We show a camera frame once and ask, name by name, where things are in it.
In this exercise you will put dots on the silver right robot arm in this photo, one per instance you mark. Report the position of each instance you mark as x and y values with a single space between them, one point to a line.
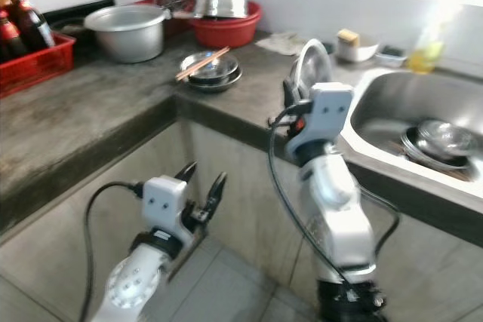
336 216

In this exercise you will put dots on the white crumpled cloth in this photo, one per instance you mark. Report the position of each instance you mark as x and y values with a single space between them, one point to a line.
287 43

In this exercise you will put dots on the shallow stainless steel bowl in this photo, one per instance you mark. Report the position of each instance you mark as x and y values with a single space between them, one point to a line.
219 69

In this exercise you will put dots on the beige soap block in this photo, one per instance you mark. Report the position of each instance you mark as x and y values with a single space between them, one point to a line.
348 36

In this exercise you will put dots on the white ceramic bowl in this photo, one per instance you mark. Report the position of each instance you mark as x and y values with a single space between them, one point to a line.
361 53

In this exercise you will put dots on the red plastic basin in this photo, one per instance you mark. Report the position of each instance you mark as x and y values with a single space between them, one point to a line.
226 33

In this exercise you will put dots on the wooden chopstick of pair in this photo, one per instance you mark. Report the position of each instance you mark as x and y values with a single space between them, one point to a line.
204 66
205 62

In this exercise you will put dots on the stainless steel sink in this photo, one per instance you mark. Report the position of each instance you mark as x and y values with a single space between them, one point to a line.
392 103

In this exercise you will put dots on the small white soap dish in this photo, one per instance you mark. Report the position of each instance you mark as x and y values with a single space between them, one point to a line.
392 56

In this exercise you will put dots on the steel plate under bowl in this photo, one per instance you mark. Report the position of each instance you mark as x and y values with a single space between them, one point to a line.
423 157

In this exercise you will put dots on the yellow dish soap bottle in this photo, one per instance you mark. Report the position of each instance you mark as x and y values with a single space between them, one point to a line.
426 54

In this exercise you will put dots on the large aluminium pot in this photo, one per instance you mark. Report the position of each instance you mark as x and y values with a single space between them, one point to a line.
128 35

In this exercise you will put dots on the red plastic mesh basket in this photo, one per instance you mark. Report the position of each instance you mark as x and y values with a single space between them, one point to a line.
38 65

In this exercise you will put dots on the small red cap sauce bottle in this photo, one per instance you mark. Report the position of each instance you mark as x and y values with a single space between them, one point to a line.
11 35

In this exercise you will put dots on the tall dark bottle red cap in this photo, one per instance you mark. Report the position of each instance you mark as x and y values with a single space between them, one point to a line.
30 13

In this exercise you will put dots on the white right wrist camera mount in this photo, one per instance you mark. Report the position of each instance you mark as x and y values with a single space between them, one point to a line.
324 114

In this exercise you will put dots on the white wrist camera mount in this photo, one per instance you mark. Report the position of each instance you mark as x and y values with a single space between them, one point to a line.
324 114
164 205

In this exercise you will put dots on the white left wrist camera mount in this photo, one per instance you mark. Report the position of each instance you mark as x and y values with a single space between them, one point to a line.
164 205

